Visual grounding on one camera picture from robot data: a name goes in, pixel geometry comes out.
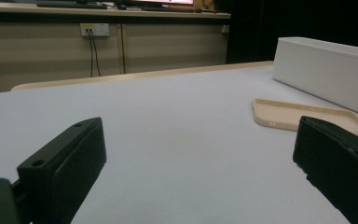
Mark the dark keyboard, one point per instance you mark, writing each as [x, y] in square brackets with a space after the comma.
[171, 9]

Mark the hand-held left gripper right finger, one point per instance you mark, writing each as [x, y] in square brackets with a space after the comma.
[338, 161]

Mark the black keyboard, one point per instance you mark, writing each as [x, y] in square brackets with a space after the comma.
[71, 5]

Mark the computer monitor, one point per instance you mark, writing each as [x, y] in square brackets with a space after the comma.
[167, 1]

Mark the black curtain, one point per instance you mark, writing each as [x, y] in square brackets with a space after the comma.
[254, 31]

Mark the beige phone case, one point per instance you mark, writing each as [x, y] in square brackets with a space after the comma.
[279, 115]

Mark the long wooden desk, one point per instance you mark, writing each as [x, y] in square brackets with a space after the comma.
[74, 12]

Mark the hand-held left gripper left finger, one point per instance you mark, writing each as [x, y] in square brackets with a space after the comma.
[65, 161]

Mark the white rectangular box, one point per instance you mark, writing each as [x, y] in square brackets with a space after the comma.
[323, 74]

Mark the white wall socket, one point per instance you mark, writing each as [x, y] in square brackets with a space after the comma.
[101, 30]

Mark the white table sheet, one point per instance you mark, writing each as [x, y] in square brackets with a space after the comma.
[183, 124]

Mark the black computer mouse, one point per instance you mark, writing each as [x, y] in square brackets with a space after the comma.
[121, 6]

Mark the beige desk leg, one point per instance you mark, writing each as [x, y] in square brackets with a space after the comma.
[121, 49]

